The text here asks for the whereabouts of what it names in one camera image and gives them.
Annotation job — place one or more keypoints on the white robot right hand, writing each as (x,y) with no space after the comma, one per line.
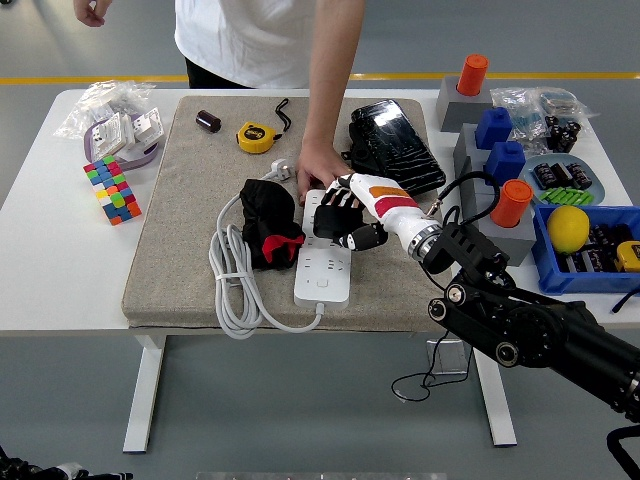
(395,207)

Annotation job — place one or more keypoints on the person's right hand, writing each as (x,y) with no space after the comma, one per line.
(92,11)

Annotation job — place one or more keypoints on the person's left hand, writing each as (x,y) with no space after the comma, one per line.
(320,167)

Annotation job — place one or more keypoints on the black white robot left hand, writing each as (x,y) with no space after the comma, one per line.
(55,472)

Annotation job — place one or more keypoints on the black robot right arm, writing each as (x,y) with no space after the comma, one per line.
(540,325)

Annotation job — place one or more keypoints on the person's left forearm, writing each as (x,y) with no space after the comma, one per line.
(330,75)

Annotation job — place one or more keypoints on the black cloth with red patch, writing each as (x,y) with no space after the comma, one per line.
(265,210)

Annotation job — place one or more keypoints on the black phone with cracked screen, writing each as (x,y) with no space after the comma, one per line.
(395,135)

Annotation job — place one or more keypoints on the clear bag of white parts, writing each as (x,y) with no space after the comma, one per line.
(100,100)

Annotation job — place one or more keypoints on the grey block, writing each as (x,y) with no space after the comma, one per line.
(517,242)
(467,142)
(457,112)

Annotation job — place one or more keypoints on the orange cylinder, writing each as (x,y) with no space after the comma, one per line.
(511,205)
(472,75)

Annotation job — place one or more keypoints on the blue block with knob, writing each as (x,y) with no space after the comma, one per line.
(492,127)
(505,162)

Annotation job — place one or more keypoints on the dark brown small cylinder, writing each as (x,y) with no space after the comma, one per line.
(207,121)

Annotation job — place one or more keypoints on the white table leg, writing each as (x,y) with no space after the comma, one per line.
(145,390)
(497,405)

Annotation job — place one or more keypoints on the grey-brown mat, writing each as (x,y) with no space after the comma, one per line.
(200,240)

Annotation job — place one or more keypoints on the black striped capacitor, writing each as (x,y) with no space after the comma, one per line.
(543,175)
(581,176)
(561,172)

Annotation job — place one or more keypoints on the clear bag of blue parts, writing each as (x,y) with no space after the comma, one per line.
(517,110)

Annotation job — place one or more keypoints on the purple flat band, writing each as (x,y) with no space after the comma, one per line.
(135,162)

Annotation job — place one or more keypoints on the green small parts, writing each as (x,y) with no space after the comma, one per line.
(565,196)

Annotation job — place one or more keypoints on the blue plastic bin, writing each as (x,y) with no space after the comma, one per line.
(550,280)

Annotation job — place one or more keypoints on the yellow lemon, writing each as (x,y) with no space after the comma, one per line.
(567,230)

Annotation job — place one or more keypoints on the colourful puzzle cube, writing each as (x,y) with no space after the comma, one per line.
(112,192)

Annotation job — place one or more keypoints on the small black capacitors pile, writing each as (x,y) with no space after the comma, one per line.
(562,132)

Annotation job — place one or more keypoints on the clear bag with roll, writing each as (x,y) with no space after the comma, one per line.
(562,102)

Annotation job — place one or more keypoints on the light blue plate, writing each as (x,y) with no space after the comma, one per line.
(597,175)

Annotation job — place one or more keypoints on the black capacitors heap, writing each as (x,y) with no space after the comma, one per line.
(597,255)

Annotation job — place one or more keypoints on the yellow black tape measure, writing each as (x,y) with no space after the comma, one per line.
(629,256)

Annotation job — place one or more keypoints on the white wall socket plate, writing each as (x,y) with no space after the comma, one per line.
(147,127)
(112,135)

